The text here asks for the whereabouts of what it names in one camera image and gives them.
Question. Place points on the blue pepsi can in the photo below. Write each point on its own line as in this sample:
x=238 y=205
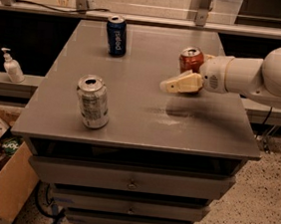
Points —
x=117 y=35

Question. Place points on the red coke can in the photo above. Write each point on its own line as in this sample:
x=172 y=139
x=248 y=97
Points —
x=191 y=58

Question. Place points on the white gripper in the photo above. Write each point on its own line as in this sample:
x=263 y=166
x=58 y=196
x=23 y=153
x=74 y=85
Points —
x=214 y=73

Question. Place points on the grey drawer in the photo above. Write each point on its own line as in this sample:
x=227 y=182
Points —
x=146 y=208
x=77 y=216
x=131 y=179

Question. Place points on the white pump soap bottle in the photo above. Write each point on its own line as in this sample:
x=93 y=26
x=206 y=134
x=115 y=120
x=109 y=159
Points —
x=12 y=67

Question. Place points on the middle grey drawer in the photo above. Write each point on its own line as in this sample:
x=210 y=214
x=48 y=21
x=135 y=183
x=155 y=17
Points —
x=146 y=208

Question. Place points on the bottom grey drawer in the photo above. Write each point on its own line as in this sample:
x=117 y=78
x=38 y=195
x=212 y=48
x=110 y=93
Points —
x=77 y=216

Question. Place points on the top grey drawer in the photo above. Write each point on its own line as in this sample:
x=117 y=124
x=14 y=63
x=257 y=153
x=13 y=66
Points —
x=131 y=179

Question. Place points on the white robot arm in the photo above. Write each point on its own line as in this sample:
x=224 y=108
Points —
x=256 y=79

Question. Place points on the silver soda can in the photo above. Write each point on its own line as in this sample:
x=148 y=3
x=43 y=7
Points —
x=93 y=102

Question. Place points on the grey drawer cabinet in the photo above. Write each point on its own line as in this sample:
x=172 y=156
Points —
x=203 y=134

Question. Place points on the green snack bag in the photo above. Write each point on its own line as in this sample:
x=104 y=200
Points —
x=11 y=145

